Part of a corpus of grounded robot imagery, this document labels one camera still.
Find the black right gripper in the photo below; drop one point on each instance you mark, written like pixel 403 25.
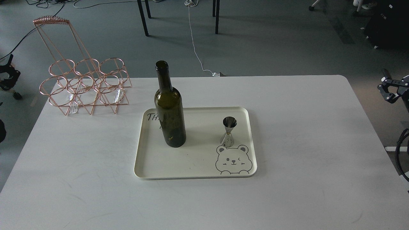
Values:
pixel 402 89

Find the silver steel jigger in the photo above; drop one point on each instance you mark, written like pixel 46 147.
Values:
pixel 229 124

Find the dark green wine bottle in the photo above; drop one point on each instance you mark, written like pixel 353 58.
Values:
pixel 168 103

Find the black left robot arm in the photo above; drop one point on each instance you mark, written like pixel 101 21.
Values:
pixel 7 84

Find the dark cabinet top right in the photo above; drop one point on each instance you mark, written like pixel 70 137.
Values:
pixel 389 25

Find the black table legs right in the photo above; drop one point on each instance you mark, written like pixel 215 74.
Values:
pixel 216 14

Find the black table legs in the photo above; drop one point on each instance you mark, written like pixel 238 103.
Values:
pixel 216 14
pixel 142 14

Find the cream bear serving tray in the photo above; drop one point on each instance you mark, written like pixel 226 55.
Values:
pixel 201 156

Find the black table legs left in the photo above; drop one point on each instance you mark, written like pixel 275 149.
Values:
pixel 142 14

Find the rose gold wire bottle rack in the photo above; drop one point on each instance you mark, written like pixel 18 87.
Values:
pixel 84 84

